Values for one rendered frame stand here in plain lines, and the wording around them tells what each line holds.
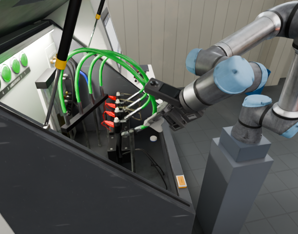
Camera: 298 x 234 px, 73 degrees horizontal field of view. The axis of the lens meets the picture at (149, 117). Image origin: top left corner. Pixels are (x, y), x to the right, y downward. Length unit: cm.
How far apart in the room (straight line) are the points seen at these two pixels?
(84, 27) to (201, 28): 268
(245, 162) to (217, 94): 78
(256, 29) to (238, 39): 9
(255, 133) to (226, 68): 74
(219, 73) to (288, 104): 58
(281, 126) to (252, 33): 46
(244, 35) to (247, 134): 57
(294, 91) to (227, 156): 47
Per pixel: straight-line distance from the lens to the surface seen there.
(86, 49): 68
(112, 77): 111
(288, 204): 224
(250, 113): 109
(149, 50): 337
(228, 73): 44
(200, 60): 61
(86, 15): 109
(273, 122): 105
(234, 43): 69
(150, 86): 56
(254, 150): 119
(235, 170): 118
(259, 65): 58
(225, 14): 372
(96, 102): 102
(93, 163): 53
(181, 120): 58
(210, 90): 47
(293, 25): 87
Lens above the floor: 159
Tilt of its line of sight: 34 degrees down
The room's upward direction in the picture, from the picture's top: straight up
